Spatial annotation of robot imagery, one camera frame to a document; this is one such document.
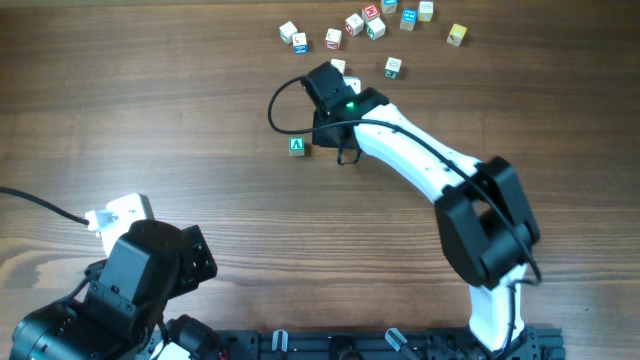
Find baseball block blue side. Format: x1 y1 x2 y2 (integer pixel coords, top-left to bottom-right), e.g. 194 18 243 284
292 33 309 55

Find blue H letter block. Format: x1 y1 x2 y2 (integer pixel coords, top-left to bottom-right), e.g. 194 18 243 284
400 8 418 31

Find yellow letter block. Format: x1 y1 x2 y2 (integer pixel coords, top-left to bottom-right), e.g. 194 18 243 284
447 23 467 46

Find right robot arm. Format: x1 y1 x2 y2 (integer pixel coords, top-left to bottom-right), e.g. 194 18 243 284
300 62 540 355

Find white block far left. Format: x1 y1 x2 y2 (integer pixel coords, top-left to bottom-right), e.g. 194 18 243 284
279 21 298 44

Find green V letter block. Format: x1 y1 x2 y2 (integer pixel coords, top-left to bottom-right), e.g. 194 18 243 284
289 136 306 156

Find white block teal side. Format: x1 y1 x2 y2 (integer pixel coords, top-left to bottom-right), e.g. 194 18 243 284
384 57 402 79

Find left camera black cable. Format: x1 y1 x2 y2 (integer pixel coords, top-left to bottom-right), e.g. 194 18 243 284
0 186 91 226

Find white block green bottom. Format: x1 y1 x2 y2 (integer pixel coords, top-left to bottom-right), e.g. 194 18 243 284
330 59 346 75

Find red W letter block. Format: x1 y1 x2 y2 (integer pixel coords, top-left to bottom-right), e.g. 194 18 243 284
362 4 380 24

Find number 3 yellow block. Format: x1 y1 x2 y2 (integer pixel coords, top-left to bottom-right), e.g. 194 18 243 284
418 1 434 22

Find apple block red side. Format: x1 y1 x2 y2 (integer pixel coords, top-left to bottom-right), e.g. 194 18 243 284
325 28 342 50

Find number 6 green block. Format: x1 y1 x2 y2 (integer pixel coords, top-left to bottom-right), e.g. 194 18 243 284
367 18 386 40

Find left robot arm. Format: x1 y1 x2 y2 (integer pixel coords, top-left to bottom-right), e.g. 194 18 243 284
9 220 225 359

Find blue L letter block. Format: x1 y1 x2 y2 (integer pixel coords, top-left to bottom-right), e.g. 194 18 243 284
381 0 398 14

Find number 4 red block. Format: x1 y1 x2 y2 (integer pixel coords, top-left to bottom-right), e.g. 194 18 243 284
345 13 364 37

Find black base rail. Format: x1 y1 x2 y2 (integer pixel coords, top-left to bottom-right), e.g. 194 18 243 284
120 327 566 360

